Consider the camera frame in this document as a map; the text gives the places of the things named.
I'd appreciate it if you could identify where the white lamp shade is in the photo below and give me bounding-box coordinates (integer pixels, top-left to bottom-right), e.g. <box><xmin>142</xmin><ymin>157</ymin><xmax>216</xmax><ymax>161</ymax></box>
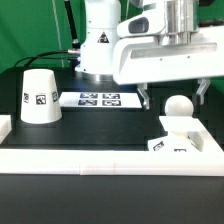
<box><xmin>21</xmin><ymin>69</ymin><xmax>62</xmax><ymax>124</ymax></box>

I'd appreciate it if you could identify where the black cable with connector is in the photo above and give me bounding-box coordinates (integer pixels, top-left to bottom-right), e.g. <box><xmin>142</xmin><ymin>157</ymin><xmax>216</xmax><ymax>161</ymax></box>
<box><xmin>63</xmin><ymin>0</ymin><xmax>81</xmax><ymax>50</ymax></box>

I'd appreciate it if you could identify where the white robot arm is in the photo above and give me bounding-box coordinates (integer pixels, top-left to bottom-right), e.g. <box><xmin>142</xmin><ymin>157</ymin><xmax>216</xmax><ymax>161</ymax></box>
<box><xmin>75</xmin><ymin>0</ymin><xmax>224</xmax><ymax>106</ymax></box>

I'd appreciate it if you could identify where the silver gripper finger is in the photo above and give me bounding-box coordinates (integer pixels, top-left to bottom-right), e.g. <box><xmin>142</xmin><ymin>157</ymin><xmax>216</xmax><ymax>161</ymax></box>
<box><xmin>195</xmin><ymin>78</ymin><xmax>210</xmax><ymax>104</ymax></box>
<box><xmin>137</xmin><ymin>83</ymin><xmax>150</xmax><ymax>110</ymax></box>

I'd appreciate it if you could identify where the white lamp base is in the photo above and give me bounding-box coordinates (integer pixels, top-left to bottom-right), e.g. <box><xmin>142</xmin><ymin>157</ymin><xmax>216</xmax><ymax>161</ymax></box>
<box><xmin>147</xmin><ymin>116</ymin><xmax>200</xmax><ymax>152</ymax></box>

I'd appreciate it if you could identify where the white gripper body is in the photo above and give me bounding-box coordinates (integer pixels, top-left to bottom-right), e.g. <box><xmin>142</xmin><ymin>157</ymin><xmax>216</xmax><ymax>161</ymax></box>
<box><xmin>113</xmin><ymin>34</ymin><xmax>224</xmax><ymax>85</ymax></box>

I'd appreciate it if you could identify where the white marker sheet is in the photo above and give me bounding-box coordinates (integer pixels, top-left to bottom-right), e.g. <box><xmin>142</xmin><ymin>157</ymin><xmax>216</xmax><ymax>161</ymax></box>
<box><xmin>59</xmin><ymin>92</ymin><xmax>141</xmax><ymax>108</ymax></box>

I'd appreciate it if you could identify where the white lamp bulb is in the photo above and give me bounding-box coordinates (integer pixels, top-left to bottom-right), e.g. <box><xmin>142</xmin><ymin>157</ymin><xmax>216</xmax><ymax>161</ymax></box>
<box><xmin>165</xmin><ymin>95</ymin><xmax>194</xmax><ymax>116</ymax></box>

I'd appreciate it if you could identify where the white U-shaped border frame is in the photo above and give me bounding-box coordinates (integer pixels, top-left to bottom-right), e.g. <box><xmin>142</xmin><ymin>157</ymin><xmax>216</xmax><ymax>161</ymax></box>
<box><xmin>0</xmin><ymin>118</ymin><xmax>224</xmax><ymax>176</ymax></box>

